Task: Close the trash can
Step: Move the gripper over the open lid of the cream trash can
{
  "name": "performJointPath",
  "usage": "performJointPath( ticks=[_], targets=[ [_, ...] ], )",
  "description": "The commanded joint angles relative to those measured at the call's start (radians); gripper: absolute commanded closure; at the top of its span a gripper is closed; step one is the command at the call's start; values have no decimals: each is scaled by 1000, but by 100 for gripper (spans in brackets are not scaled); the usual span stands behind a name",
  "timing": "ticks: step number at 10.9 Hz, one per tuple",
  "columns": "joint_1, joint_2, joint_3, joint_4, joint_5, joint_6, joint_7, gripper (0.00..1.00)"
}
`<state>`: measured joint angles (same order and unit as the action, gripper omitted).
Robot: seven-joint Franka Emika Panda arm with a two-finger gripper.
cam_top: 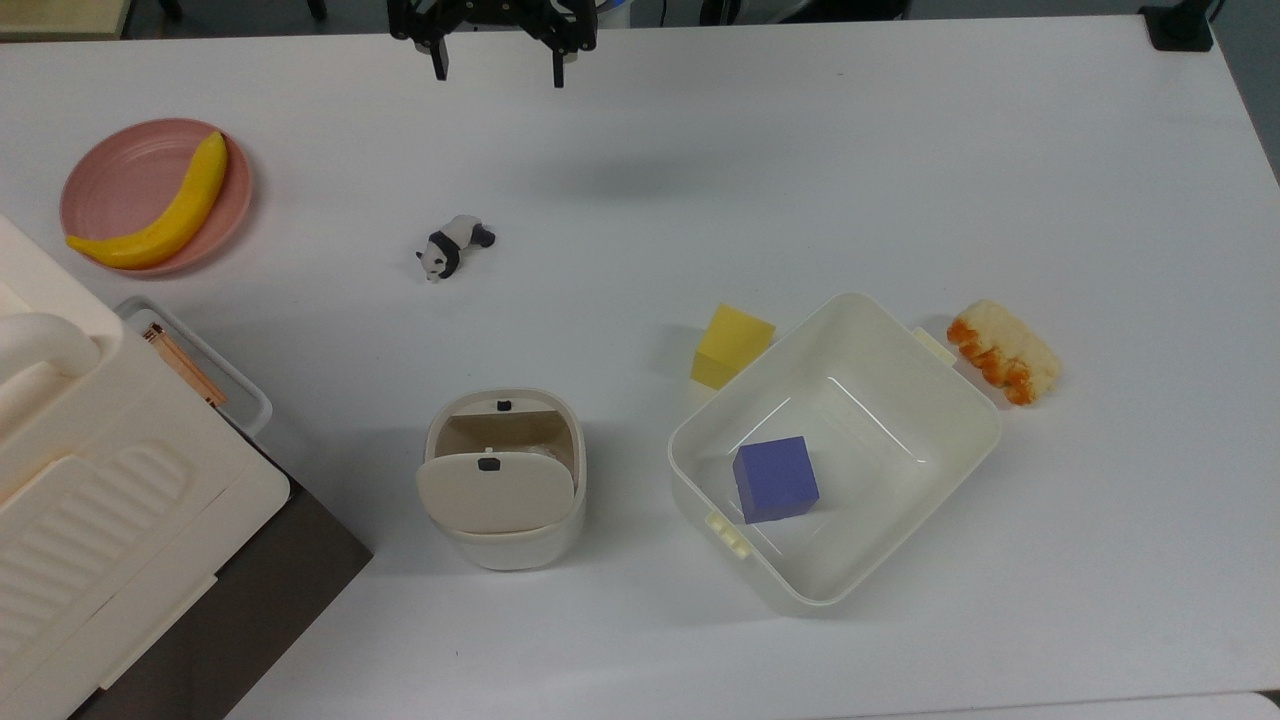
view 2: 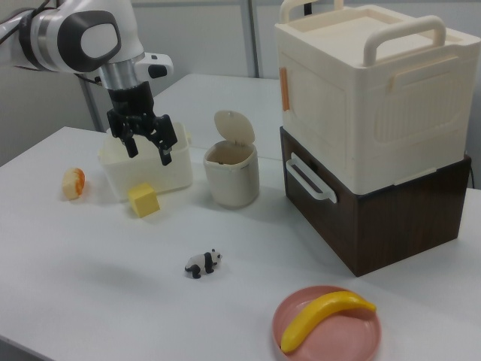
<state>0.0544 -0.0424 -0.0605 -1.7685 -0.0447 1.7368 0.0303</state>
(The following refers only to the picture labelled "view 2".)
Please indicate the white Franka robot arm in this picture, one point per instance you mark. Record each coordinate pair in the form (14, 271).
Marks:
(67, 34)

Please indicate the cream plastic storage box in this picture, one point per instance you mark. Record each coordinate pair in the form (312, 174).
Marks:
(372, 101)

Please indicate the yellow cheese block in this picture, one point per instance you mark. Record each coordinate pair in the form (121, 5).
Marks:
(144, 200)

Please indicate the white plastic open bin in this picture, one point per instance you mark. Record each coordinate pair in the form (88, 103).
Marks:
(150, 169)

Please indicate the beige trash can lid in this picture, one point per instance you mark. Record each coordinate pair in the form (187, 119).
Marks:
(233, 127)

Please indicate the black white panda figurine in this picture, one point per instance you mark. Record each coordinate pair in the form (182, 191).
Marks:
(203, 263)

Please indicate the peeled orange toy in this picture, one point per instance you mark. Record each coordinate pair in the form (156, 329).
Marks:
(74, 183)

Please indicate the dark wooden drawer box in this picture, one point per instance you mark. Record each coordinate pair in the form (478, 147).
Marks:
(394, 225)

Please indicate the yellow toy banana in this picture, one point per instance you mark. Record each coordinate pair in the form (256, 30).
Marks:
(323, 312)

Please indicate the pink plate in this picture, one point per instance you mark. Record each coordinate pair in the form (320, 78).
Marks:
(330, 331)

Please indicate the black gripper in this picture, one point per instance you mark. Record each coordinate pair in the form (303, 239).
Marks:
(133, 109)

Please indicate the beige trash can body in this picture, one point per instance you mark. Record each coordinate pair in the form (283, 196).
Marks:
(232, 176)

